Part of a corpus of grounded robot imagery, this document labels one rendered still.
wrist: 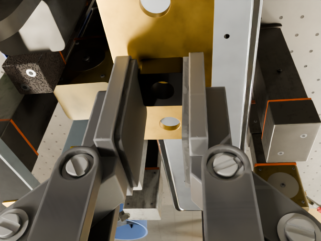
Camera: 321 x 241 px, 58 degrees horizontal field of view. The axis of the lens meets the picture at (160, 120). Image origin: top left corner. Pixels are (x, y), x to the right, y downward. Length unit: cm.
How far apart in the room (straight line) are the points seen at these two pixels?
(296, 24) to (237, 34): 40
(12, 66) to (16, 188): 22
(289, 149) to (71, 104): 41
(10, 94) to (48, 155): 77
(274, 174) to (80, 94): 54
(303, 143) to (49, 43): 47
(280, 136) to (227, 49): 21
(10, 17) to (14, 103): 29
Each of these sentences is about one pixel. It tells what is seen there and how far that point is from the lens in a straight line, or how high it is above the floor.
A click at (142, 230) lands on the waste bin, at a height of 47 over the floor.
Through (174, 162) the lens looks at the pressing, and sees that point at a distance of 68.
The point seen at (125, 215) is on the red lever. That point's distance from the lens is 80.
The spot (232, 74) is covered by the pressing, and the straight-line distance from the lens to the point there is 49.
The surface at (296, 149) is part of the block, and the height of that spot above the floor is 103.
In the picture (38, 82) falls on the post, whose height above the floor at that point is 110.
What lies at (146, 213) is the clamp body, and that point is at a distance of 79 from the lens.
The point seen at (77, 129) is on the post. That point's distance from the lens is 84.
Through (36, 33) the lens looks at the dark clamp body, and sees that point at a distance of 39.
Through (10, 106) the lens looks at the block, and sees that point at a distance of 55.
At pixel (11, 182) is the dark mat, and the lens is 53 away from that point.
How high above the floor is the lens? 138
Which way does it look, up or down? 42 degrees down
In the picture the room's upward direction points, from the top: 175 degrees counter-clockwise
